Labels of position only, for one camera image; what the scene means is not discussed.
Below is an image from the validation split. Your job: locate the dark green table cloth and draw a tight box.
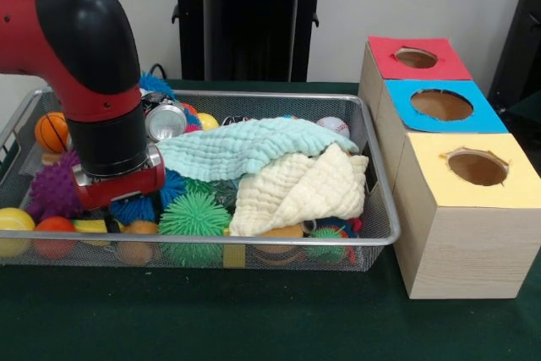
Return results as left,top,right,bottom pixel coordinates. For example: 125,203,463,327
0,78,541,361

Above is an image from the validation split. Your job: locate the cream cloth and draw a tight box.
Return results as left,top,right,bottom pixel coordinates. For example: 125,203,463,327
229,143,370,238

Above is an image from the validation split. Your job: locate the yellow smooth ball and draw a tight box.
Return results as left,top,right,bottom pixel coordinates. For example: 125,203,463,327
0,207,37,257

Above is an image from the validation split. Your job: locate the white baseball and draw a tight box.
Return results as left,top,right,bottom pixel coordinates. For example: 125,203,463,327
315,116,352,140

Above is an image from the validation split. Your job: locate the purple spiky ball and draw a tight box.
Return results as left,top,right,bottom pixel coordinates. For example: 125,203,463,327
25,150,85,222

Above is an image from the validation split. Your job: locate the silver mesh bin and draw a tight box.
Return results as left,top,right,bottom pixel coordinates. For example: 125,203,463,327
0,85,402,272

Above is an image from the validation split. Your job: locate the orange basketball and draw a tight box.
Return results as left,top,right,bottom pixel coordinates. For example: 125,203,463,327
35,112,71,154

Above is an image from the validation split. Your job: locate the red orange ball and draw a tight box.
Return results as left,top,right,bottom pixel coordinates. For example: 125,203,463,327
33,216,79,260

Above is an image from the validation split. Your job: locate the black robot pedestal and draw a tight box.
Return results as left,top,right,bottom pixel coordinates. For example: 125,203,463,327
162,0,342,82

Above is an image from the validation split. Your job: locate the blue spiky ball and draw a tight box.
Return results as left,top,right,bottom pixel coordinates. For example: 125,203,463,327
108,168,187,223

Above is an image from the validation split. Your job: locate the blue fuzzy ball with eyes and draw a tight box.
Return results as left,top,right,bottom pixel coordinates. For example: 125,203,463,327
138,72,177,101

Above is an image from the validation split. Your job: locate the green spiky ball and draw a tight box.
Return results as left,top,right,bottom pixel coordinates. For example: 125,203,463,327
158,191,232,267

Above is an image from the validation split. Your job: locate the mint green cloth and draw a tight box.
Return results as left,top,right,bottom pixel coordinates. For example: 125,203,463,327
156,118,360,181

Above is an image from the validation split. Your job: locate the green cloth covered side table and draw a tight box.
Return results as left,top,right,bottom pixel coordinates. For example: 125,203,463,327
502,89,541,159

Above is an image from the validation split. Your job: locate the wooden box with three holes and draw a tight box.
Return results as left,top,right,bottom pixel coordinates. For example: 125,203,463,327
358,35,541,301

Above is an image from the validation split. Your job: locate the crushed soda can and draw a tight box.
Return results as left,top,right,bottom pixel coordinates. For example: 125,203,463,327
141,92,188,143

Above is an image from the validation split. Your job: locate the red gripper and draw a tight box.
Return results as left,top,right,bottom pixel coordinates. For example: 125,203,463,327
71,144,167,235

